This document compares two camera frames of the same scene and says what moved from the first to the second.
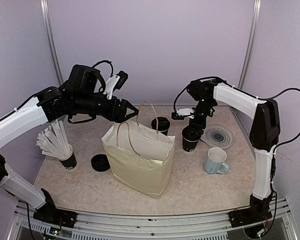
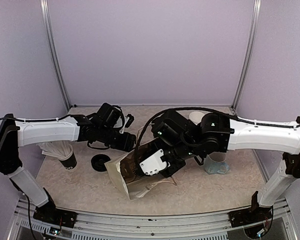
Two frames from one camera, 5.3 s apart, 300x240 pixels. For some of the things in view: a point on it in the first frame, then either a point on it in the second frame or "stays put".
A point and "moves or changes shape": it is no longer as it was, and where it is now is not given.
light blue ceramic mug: x=215 y=158 stays put
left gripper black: x=119 y=117 to x=126 y=144
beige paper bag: x=140 y=157 moves or changes shape
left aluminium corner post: x=47 y=24 stays put
